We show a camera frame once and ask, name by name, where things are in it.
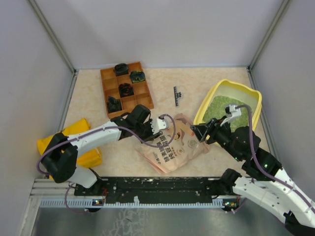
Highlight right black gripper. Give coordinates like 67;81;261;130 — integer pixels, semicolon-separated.
190;115;243;161

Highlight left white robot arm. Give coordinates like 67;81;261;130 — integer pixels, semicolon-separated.
37;105;168;195

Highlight dark rolled item lower left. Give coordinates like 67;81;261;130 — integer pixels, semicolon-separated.
106;96;122;113

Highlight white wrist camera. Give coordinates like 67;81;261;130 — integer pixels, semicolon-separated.
220;104;242;126
150;116;169;135

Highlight pink cat litter bag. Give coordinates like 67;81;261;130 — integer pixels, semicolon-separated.
136;114;210;174

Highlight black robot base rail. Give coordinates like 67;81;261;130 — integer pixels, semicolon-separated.
74;177;236;204

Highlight yellow cloth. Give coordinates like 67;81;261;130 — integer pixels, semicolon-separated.
37;118;102;168

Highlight black green rolled item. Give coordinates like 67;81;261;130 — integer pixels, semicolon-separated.
129;71;146;84

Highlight wooden compartment tray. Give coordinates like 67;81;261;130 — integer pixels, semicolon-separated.
100;61;154;118

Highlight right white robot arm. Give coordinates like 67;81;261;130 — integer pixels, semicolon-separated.
190;118;315;236

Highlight green cat litter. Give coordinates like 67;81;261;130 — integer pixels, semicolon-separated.
202;95;249;132

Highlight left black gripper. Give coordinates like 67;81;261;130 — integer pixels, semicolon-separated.
134;118;160;144

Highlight black orange rolled item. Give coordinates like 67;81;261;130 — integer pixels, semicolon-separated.
118;83;134;97

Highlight black bag sealing clip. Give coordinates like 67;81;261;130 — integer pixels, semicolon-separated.
173;86;182;107

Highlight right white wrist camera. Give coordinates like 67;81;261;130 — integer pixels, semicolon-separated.
220;104;242;126

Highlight black rolled item top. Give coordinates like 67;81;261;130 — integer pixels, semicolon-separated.
113;63;129;77

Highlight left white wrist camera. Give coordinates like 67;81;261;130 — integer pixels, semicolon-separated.
150;116;169;135

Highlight yellow litter box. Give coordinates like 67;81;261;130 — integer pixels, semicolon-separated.
193;79;262;129

